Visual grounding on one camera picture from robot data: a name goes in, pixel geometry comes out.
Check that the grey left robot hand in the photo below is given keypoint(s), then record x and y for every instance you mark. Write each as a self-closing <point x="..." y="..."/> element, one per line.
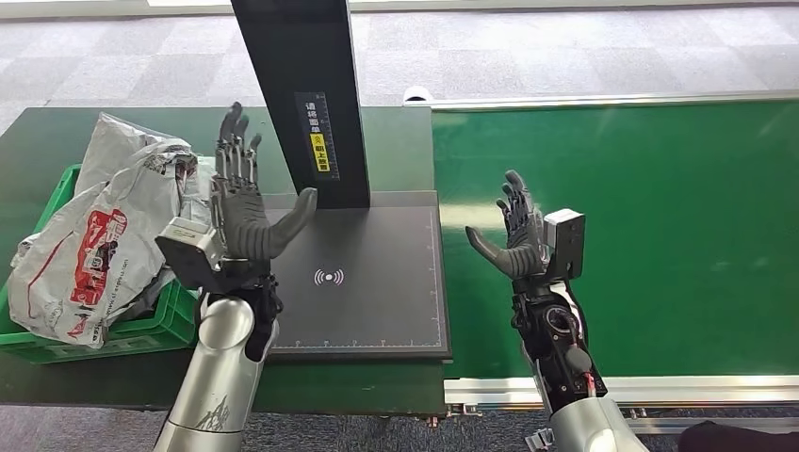
<point x="243" y="224"/>

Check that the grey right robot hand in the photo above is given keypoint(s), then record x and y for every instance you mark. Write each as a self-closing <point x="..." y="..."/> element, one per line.
<point x="521" y="256"/>

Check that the grey mailer bag red label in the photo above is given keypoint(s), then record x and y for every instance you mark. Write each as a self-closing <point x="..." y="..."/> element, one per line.
<point x="100" y="249"/>

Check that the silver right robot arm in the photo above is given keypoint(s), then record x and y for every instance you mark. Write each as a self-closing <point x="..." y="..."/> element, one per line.
<point x="562" y="374"/>

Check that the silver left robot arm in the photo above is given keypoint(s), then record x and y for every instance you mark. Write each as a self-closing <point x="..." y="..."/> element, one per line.
<point x="218" y="374"/>

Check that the green conveyor belt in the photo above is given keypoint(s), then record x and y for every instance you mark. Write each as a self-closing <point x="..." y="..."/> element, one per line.
<point x="655" y="174"/>

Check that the green plastic crate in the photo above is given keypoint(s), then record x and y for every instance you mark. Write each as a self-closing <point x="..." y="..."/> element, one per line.
<point x="162" y="327"/>

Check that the black scanner column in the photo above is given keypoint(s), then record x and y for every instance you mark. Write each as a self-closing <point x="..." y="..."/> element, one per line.
<point x="299" y="56"/>

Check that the dark rounded object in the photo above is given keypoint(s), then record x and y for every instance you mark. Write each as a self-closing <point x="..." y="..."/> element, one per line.
<point x="736" y="438"/>

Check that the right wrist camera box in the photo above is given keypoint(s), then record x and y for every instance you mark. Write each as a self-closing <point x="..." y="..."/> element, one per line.
<point x="567" y="243"/>

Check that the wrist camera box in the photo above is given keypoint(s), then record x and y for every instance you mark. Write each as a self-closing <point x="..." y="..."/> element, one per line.
<point x="567" y="243"/>
<point x="187" y="249"/>

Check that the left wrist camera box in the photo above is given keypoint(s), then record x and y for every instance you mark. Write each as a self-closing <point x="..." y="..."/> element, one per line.
<point x="187" y="249"/>

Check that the black scanner base plate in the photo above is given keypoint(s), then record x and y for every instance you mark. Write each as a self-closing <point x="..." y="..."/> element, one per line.
<point x="387" y="281"/>

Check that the aluminium conveyor side rail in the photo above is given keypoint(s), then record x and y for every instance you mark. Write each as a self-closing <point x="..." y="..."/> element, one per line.
<point x="593" y="98"/>
<point x="686" y="392"/>

